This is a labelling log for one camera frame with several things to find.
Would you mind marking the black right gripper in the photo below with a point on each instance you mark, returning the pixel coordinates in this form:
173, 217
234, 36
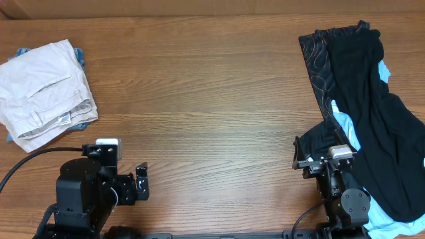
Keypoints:
313, 166

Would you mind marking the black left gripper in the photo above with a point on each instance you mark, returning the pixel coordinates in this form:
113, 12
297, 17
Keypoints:
129, 194

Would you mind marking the beige khaki shorts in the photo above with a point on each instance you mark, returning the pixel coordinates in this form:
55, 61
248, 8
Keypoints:
43, 93

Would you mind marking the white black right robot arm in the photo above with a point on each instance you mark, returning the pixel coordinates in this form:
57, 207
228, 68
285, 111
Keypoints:
346, 209

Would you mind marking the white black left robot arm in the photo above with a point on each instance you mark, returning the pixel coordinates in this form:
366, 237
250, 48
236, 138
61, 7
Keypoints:
87, 191

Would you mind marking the black and blue garment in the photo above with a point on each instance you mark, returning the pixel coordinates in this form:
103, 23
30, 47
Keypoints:
388, 138

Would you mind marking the black patterned garment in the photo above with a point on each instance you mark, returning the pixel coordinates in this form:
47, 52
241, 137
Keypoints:
318, 64

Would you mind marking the folded blue denim jeans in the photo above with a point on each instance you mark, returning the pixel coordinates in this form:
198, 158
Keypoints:
80, 58

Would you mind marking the brown cardboard backdrop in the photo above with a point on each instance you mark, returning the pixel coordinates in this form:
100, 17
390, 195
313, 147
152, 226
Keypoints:
71, 9

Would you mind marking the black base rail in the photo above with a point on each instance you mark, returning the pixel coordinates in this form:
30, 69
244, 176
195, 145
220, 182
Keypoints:
286, 234

